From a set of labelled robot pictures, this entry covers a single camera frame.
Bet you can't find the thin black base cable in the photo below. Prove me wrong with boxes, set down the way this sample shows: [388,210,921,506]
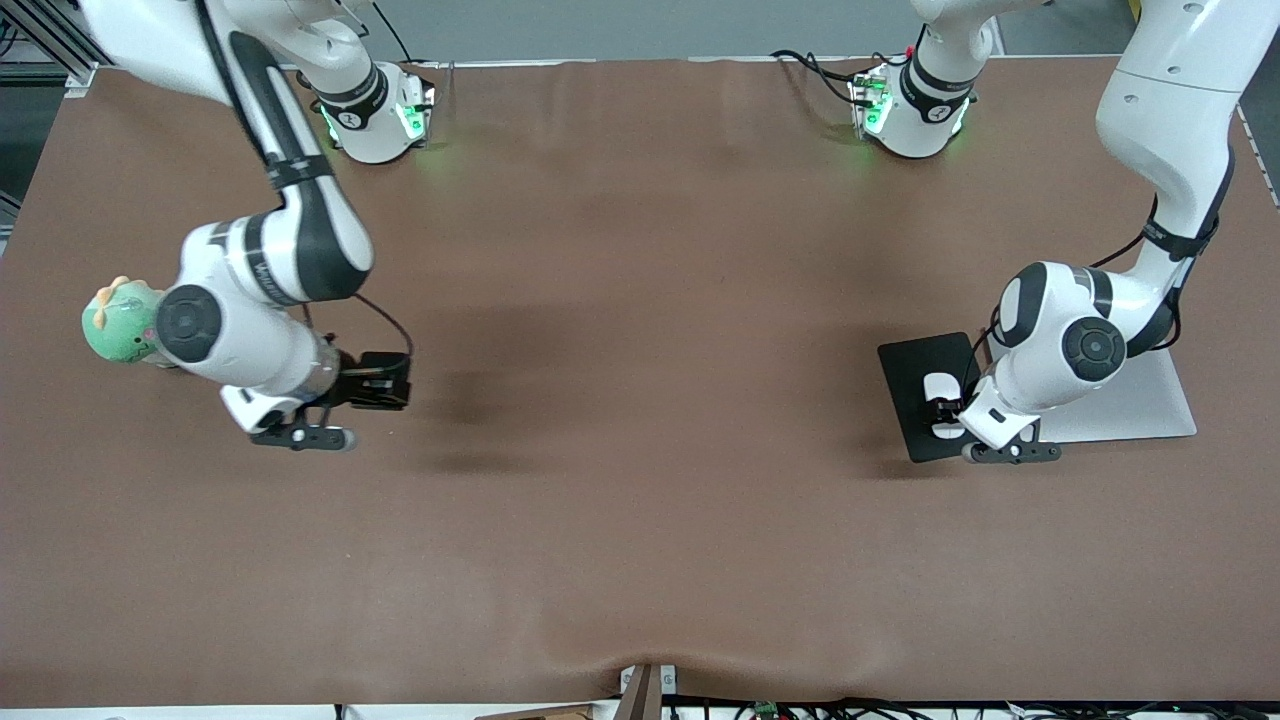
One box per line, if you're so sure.
[376,3,417,65]

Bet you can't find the small black box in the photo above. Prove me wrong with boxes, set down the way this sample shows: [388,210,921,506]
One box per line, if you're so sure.
[358,352,412,411]

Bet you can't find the silver laptop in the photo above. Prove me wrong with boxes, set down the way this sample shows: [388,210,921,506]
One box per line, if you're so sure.
[1035,345,1198,445]

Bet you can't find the aluminium frame profile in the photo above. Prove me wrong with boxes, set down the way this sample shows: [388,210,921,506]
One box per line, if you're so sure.
[0,0,111,96]

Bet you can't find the black base cable bundle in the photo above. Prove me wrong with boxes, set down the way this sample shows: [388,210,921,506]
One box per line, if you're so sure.
[770,46,909,107]

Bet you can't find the grey table edge bracket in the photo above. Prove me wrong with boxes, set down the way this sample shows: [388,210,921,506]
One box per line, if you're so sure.
[618,663,678,720]

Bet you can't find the white computer mouse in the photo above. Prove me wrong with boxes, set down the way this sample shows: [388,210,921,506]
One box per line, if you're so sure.
[924,372,967,442]

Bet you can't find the green dinosaur plush toy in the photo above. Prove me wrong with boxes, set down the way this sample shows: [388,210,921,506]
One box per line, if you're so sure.
[82,276,167,367]

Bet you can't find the brown table cover mat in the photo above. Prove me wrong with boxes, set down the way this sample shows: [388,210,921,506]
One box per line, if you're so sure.
[0,57,1280,708]

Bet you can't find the black mouse pad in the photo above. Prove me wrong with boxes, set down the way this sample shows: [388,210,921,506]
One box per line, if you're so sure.
[877,331,991,464]

